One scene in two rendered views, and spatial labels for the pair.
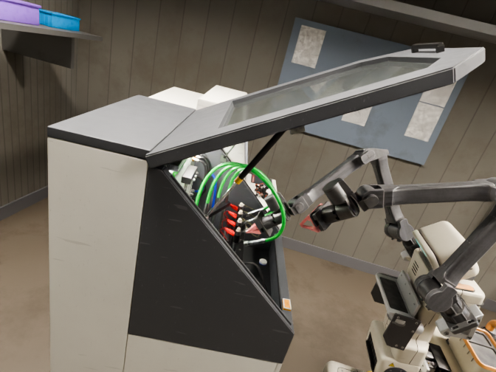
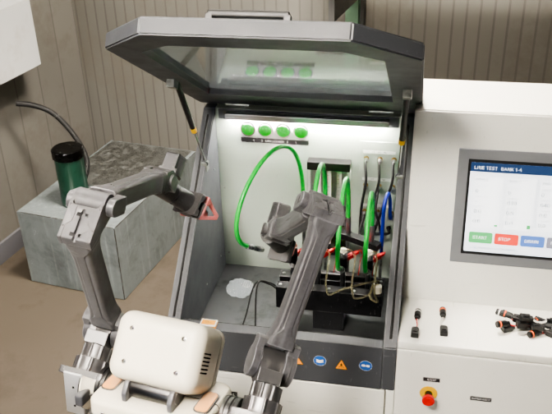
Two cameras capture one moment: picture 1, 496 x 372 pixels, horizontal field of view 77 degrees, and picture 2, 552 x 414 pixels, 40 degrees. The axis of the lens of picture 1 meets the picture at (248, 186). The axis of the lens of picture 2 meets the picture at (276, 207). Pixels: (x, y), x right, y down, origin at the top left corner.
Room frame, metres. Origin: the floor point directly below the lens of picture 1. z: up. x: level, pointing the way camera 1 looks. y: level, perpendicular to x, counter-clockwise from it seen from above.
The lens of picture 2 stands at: (1.70, -1.99, 2.38)
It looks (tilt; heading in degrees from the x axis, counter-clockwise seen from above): 29 degrees down; 106
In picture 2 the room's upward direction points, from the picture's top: 2 degrees counter-clockwise
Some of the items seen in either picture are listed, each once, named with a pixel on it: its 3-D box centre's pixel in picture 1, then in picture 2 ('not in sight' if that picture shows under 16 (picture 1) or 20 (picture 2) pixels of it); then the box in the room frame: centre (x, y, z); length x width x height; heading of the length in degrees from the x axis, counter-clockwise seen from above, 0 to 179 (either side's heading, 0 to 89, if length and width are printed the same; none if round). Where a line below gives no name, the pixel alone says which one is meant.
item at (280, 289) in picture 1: (277, 283); (280, 352); (1.19, -0.25, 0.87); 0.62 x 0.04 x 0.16; 4
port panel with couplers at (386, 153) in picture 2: (193, 175); (377, 186); (1.39, 0.27, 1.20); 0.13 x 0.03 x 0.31; 4
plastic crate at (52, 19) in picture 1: (54, 19); not in sight; (2.28, 1.57, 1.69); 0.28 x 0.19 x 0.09; 176
